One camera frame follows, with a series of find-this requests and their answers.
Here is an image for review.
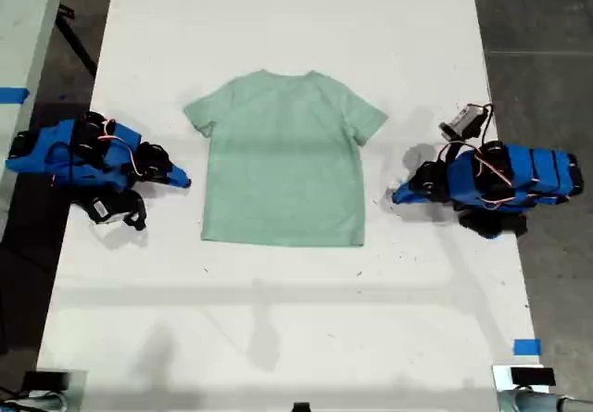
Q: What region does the pale green t-shirt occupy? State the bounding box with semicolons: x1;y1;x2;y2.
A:
183;69;389;248

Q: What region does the black stand leg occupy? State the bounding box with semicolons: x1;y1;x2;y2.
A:
55;6;99;78

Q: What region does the long blue tape strip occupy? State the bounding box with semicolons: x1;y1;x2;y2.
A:
0;86;31;105

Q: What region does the pale side table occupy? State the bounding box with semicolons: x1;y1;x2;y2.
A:
0;0;67;242

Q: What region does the short blue tape strip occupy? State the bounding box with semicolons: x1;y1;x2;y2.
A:
512;338;542;356

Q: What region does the white mounting plate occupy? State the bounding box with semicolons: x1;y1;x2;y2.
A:
491;364;547;412

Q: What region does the small black box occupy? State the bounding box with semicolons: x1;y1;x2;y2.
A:
510;367;556;386
21;370;70;391

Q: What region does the black camera stalk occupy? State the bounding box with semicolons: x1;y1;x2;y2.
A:
118;190;149;231
435;139;465;166

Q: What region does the black grey camera box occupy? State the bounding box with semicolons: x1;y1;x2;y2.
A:
438;103;488;141

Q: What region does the black camera box white label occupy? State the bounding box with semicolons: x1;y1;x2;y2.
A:
86;194;122;226

